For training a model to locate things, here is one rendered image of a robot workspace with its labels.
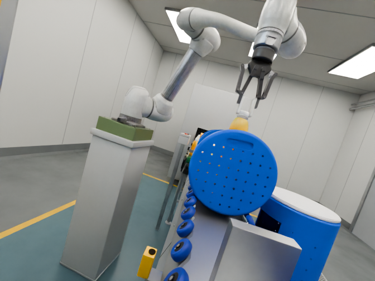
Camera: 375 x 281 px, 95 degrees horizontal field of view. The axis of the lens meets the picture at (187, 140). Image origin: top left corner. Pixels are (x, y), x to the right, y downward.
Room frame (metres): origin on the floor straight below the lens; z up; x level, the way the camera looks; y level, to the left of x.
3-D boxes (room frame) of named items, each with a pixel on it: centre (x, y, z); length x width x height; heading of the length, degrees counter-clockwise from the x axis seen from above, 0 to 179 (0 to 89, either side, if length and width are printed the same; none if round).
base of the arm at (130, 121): (1.21, 0.44, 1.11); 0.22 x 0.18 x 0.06; 168
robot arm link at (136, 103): (1.24, 0.43, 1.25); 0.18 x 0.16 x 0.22; 133
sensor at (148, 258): (0.31, -0.02, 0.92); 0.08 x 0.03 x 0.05; 86
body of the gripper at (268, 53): (0.65, -0.17, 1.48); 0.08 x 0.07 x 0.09; 86
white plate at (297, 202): (0.70, -0.51, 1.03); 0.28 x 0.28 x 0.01
